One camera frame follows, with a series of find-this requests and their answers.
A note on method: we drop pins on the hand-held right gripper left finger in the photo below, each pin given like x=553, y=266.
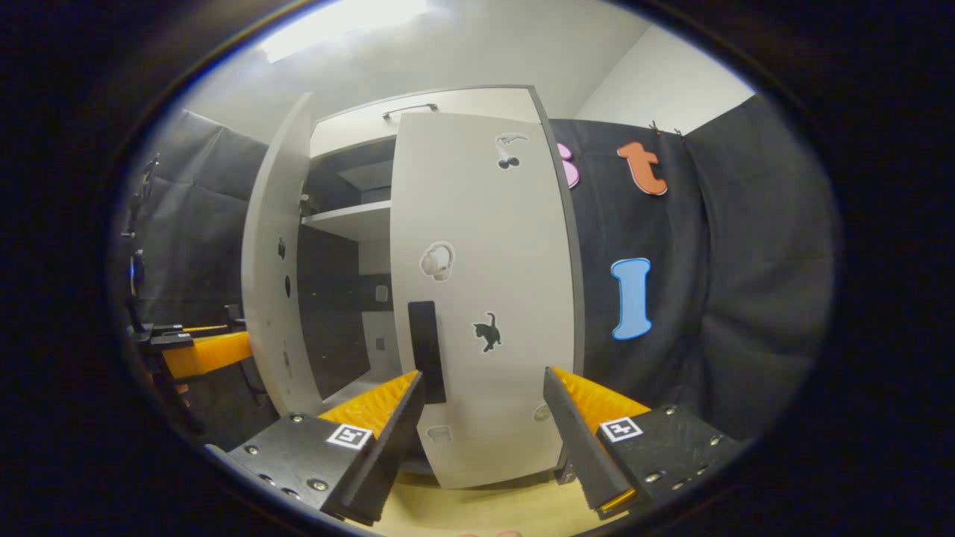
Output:
x=388, y=447

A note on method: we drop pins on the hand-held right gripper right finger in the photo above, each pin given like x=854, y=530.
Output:
x=578, y=447

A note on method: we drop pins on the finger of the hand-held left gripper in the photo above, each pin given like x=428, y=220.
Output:
x=201, y=328
x=216, y=354

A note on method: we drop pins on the white cabinet door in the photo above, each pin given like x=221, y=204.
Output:
x=500, y=246
x=268, y=246

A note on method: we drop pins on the white grey shoe cabinet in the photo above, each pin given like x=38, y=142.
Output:
x=328, y=283

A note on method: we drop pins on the beige cabinet drawer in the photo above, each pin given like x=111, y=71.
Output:
x=351, y=127

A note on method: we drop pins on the black backdrop cloth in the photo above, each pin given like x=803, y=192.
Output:
x=746, y=261
x=194, y=216

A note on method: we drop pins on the metal cloth clip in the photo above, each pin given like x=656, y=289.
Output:
x=664, y=129

